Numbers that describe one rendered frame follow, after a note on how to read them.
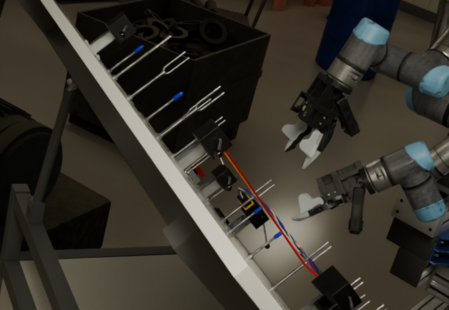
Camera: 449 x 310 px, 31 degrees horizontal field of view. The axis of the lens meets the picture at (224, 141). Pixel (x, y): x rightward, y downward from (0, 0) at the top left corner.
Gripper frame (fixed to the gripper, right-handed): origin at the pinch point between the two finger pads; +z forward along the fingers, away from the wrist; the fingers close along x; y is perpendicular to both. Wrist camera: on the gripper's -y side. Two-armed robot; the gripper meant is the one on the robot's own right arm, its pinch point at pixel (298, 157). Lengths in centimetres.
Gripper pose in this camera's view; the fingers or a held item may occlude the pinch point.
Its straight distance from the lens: 191.3
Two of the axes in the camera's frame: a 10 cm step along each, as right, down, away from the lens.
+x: 3.9, 4.4, -8.1
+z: -5.2, 8.3, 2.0
